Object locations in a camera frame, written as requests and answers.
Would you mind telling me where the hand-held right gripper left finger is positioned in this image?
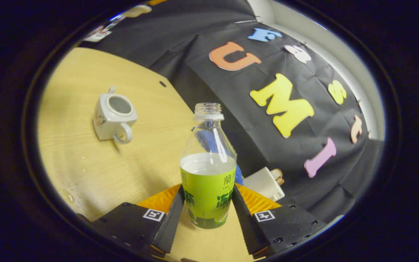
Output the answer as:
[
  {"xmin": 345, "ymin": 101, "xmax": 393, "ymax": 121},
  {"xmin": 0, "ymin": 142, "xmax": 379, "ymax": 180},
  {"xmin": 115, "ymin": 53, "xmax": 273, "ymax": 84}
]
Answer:
[{"xmin": 77, "ymin": 184, "xmax": 185, "ymax": 258}]

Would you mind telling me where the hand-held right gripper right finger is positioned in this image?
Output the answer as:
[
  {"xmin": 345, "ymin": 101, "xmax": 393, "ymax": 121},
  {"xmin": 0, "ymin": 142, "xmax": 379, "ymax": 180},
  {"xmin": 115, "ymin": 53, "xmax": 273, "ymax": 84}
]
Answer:
[{"xmin": 231, "ymin": 183, "xmax": 328, "ymax": 259}]

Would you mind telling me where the green label water bottle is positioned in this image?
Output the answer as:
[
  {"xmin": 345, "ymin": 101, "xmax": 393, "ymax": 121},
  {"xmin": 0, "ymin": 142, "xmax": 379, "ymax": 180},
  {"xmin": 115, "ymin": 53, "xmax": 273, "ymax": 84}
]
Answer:
[{"xmin": 180, "ymin": 103, "xmax": 238, "ymax": 230}]

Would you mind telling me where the white teacup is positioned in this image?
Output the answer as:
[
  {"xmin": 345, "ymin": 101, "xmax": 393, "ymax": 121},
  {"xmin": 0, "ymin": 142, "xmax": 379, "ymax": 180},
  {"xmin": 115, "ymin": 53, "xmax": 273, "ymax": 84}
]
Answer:
[{"xmin": 92, "ymin": 86, "xmax": 138, "ymax": 145}]

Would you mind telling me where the white toaster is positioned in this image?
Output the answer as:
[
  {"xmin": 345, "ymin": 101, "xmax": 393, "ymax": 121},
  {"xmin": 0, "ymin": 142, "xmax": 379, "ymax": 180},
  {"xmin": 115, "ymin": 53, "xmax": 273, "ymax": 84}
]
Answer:
[{"xmin": 243, "ymin": 167, "xmax": 286, "ymax": 202}]

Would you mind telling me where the blue towel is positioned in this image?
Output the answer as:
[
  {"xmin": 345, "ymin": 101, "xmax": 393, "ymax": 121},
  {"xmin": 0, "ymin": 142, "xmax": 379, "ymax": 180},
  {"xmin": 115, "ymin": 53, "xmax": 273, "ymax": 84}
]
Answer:
[{"xmin": 191, "ymin": 129, "xmax": 244, "ymax": 186}]

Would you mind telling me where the bread slice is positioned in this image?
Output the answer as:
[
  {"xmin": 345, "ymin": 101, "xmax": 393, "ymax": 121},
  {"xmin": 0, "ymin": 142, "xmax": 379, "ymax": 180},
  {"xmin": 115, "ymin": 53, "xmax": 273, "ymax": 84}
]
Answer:
[{"xmin": 271, "ymin": 168, "xmax": 285, "ymax": 186}]

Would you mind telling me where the black backdrop cloth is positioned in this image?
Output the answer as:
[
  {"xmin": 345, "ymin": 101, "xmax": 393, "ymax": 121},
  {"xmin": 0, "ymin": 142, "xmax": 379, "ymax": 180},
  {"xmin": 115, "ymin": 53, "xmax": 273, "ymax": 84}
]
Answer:
[{"xmin": 82, "ymin": 0, "xmax": 384, "ymax": 224}]

